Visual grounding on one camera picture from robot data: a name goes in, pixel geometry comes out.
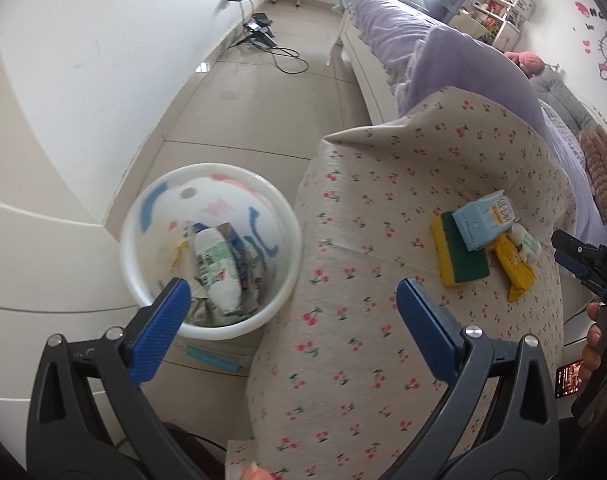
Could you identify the grey office chair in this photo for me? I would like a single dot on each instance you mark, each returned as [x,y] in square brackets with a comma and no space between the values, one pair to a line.
[443,0]

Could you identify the black smartphone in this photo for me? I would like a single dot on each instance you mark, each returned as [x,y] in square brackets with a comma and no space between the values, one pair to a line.
[569,380]

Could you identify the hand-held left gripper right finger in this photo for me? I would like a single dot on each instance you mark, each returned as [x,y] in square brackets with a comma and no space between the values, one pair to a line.
[426,325]

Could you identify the yellow green sponge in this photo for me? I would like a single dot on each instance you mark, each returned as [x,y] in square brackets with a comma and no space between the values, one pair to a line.
[461,260]

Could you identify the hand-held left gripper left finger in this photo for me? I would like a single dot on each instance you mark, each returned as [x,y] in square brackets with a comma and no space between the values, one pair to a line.
[161,325]

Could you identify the bed with purple cover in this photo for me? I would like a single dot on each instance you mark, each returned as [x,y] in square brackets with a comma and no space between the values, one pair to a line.
[408,35]

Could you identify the person's right hand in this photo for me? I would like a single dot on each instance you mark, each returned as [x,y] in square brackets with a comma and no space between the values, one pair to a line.
[589,355]

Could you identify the grey plush pillow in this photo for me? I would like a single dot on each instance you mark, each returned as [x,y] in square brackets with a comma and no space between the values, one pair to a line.
[563,97]

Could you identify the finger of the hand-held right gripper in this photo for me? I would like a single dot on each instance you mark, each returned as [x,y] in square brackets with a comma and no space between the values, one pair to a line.
[576,266]
[571,242]

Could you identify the white bookshelf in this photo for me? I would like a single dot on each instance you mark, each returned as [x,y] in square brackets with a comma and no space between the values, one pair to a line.
[503,10]

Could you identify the white patterned plastic bin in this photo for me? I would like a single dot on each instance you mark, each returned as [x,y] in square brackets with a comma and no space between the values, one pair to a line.
[148,280]

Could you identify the person's left hand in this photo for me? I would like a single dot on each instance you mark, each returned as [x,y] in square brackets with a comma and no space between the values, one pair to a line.
[256,474]

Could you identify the cherry print tablecloth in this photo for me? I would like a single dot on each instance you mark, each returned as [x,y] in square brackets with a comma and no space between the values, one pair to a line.
[383,185]

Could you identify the yellow snack packet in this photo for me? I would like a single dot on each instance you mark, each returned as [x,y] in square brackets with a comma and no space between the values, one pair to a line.
[518,270]

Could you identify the white plastic wrapper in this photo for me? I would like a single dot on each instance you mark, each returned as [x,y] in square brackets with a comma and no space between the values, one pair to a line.
[216,265]

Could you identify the white green small pack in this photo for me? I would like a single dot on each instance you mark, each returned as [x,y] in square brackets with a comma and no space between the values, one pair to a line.
[527,245]

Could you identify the black tripod device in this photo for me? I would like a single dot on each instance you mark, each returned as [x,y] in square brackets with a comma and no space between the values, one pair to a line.
[258,30]

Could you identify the light blue small carton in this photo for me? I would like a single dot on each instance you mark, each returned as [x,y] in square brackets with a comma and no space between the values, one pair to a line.
[483,220]

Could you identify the pink plush toy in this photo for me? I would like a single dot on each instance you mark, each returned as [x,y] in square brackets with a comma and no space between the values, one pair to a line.
[528,61]

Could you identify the white bed frame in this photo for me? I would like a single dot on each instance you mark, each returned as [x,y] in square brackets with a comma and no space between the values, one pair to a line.
[363,75]

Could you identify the white wardrobe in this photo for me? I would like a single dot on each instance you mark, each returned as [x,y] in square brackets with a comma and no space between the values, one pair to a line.
[43,240]

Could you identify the brown knitted pillow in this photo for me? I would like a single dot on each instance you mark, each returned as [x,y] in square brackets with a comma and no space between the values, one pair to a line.
[601,170]

